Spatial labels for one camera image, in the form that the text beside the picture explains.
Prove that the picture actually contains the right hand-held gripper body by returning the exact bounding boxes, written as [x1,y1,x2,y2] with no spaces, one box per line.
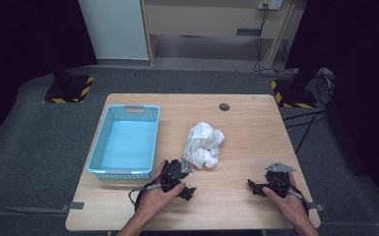
[264,160,297,199]

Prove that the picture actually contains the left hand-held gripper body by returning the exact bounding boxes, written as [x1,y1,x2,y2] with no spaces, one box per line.
[158,156,195,195]

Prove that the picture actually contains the white cloth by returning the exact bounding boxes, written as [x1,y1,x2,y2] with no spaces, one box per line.
[182,121,226,170]

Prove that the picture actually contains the blue plastic basket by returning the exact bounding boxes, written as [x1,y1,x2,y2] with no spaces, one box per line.
[87,103,161,181]

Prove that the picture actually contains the person's right hand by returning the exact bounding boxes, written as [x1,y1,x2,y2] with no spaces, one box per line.
[262,172,310,228]

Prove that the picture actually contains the person's left hand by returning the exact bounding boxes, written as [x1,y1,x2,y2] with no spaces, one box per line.
[134,158,188,221]

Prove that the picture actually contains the striped black stand base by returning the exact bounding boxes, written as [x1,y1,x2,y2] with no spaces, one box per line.
[42,74,95,104]
[270,78,319,109]

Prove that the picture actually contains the black curtain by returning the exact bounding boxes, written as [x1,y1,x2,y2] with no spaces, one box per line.
[284,0,379,210]
[0,0,99,146]

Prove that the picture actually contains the grey label plate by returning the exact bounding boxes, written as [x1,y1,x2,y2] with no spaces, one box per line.
[235,28,263,36]

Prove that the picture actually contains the white panel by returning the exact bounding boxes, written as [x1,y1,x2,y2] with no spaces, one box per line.
[78,0,151,61]

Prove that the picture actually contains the white power strip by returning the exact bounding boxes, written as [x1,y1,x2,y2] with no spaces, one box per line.
[257,0,284,11]

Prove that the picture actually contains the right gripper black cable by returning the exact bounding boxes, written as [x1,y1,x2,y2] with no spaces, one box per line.
[277,179,311,217]

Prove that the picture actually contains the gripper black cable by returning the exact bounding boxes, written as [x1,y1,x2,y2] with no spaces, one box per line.
[127,183,162,213]
[277,179,311,217]

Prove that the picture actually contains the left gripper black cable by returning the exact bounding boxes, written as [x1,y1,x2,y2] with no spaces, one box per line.
[127,183,162,213]

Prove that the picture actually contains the grey table strap clip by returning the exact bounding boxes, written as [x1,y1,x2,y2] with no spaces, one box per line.
[0,202,86,216]
[306,203,326,212]

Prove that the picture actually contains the black floor cables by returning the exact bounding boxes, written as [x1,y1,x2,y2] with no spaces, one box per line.
[281,67,337,155]

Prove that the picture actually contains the black stand post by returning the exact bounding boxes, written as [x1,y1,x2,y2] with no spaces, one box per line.
[50,48,75,91]
[289,62,323,96]

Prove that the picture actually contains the black power cable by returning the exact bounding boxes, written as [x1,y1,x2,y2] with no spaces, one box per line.
[253,3,297,79]

